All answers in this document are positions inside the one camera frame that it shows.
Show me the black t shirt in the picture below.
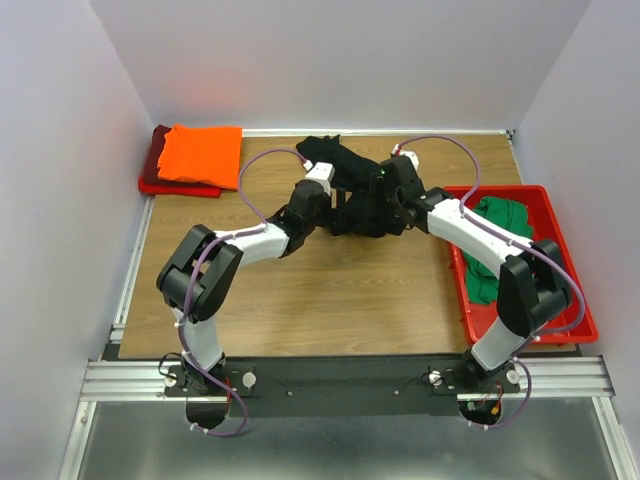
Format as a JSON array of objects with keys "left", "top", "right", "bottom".
[{"left": 295, "top": 135, "right": 405, "bottom": 238}]

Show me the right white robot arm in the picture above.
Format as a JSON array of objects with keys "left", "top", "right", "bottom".
[{"left": 367, "top": 156, "right": 584, "bottom": 392}]

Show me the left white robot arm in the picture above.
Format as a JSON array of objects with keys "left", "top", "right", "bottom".
[{"left": 156, "top": 179, "right": 346, "bottom": 395}]

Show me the orange folded t shirt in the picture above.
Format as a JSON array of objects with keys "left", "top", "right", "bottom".
[{"left": 157, "top": 124, "right": 243, "bottom": 190}]

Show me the green t shirt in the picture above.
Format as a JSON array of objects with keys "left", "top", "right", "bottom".
[{"left": 462, "top": 196, "right": 535, "bottom": 306}]

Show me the red plastic bin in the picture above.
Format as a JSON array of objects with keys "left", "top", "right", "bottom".
[{"left": 448, "top": 185, "right": 599, "bottom": 345}]

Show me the red folded t shirt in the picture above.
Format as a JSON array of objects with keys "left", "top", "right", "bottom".
[{"left": 138, "top": 175, "right": 222, "bottom": 198}]

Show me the maroon folded t shirt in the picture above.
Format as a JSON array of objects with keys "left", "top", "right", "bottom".
[{"left": 141, "top": 125, "right": 171, "bottom": 184}]

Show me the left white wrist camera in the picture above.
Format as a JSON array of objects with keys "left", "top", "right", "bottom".
[{"left": 303, "top": 160, "right": 335, "bottom": 195}]

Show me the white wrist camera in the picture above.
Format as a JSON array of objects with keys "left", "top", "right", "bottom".
[
  {"left": 391, "top": 144, "right": 420, "bottom": 170},
  {"left": 303, "top": 160, "right": 335, "bottom": 195}
]

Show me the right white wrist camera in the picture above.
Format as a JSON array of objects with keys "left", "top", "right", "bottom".
[{"left": 391, "top": 144, "right": 420, "bottom": 170}]

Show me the aluminium frame rail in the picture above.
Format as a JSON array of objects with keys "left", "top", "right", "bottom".
[{"left": 79, "top": 357, "right": 615, "bottom": 402}]

